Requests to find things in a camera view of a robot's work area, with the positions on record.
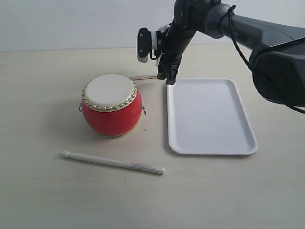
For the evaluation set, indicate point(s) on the white drumstick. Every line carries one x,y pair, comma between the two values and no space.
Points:
115,163
143,77

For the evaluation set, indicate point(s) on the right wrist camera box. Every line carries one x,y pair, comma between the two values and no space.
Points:
147,44

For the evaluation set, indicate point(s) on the white rectangular plastic tray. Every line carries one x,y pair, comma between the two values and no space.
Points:
208,117

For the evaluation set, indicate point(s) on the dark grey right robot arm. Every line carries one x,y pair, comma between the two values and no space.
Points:
277,60

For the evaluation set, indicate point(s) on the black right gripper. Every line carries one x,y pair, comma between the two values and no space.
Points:
174,44

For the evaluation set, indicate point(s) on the small red drum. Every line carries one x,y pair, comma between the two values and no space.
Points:
111,104

